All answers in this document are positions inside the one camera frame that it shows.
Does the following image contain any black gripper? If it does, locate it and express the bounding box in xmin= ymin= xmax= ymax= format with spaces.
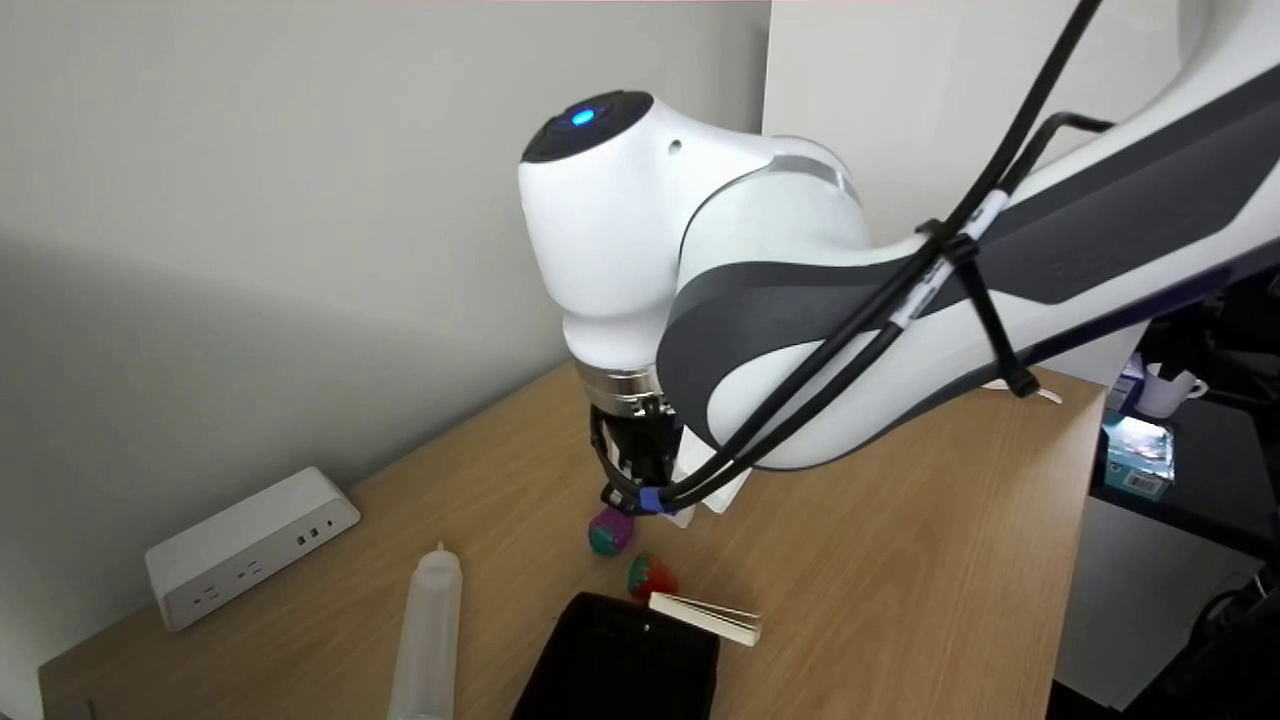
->
xmin=588 ymin=399 xmax=681 ymax=512

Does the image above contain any yellow-white book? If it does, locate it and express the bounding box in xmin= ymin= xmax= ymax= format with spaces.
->
xmin=650 ymin=590 xmax=759 ymax=647

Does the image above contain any black fabric box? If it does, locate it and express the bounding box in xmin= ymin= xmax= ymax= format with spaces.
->
xmin=513 ymin=590 xmax=722 ymax=720

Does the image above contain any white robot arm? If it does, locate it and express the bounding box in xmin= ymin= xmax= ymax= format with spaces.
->
xmin=518 ymin=0 xmax=1280 ymax=516

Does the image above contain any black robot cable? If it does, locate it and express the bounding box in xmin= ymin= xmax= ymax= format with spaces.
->
xmin=631 ymin=0 xmax=1114 ymax=518

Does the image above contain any white measuring cup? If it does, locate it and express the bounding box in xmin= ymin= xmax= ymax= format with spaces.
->
xmin=1135 ymin=362 xmax=1209 ymax=421

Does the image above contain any purple grape plush toy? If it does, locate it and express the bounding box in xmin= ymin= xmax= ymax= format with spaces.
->
xmin=588 ymin=508 xmax=635 ymax=554

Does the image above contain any white power strip box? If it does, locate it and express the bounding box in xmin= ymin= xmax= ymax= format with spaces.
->
xmin=145 ymin=466 xmax=361 ymax=633

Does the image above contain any red strawberry plush toy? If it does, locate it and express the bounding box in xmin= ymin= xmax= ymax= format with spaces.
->
xmin=628 ymin=551 xmax=675 ymax=601

